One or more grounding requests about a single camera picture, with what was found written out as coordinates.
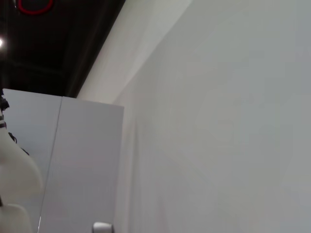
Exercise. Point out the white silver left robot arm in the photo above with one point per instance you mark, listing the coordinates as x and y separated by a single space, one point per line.
19 174

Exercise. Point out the bright ceiling lamp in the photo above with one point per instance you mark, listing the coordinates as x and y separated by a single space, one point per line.
0 42

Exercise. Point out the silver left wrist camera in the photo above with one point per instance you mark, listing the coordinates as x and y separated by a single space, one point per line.
103 228

